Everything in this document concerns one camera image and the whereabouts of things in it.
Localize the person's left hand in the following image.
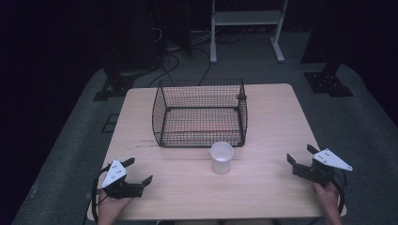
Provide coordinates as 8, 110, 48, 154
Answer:
97, 190, 134, 225

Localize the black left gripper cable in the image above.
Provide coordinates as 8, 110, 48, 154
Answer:
91, 164, 113, 225

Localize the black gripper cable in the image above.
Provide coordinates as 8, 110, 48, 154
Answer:
331, 170, 348, 216
91, 164, 113, 225

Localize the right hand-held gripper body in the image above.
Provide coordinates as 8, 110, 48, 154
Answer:
292, 147, 354, 186

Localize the person's right hand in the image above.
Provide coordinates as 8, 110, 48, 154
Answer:
313, 180, 341, 218

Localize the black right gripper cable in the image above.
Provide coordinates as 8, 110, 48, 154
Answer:
331, 170, 348, 216

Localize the black floor cable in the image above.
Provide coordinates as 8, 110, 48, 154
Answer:
146, 51, 181, 89
195, 46, 212, 87

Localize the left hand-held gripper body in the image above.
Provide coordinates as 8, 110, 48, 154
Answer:
100, 158, 145, 200

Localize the white metal table frame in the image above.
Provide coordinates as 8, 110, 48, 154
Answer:
209, 0, 289, 65

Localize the black stand base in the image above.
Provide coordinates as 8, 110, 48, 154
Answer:
302, 61, 355, 98
92, 67, 137, 102

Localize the white cup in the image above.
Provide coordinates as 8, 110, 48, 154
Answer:
209, 141, 235, 175

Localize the black wire mesh basket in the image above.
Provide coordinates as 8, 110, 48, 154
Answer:
151, 78, 249, 149

